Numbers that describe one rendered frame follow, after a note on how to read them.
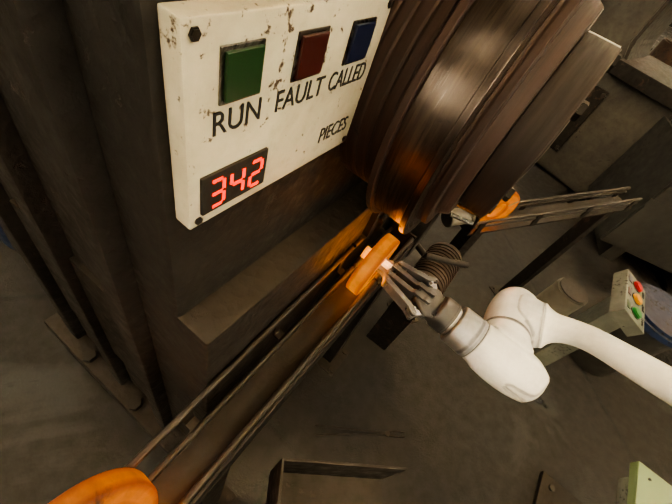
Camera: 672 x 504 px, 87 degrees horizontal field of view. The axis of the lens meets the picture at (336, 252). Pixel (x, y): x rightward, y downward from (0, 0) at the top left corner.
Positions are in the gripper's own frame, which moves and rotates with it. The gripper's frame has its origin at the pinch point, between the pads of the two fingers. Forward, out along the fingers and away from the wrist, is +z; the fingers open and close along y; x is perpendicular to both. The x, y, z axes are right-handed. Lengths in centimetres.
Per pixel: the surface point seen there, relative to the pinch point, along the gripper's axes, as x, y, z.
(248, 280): 10.5, -29.6, 11.0
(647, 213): -32, 201, -97
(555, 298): -26, 66, -55
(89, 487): 1, -58, 6
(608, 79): 0, 272, -32
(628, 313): -12, 64, -71
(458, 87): 43.1, -13.6, 1.9
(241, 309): 10.6, -33.8, 8.2
